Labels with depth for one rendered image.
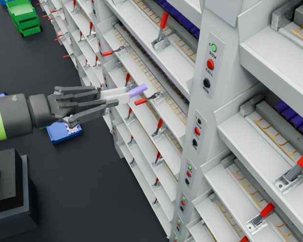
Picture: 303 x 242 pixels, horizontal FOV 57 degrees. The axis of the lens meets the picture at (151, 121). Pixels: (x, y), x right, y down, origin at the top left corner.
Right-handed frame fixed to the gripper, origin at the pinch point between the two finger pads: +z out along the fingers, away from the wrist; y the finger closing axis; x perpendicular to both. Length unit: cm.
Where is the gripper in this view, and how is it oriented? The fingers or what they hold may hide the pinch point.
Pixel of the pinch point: (115, 96)
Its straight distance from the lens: 72.3
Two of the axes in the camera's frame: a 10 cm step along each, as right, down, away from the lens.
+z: 8.7, -2.1, 4.4
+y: 4.6, 6.7, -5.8
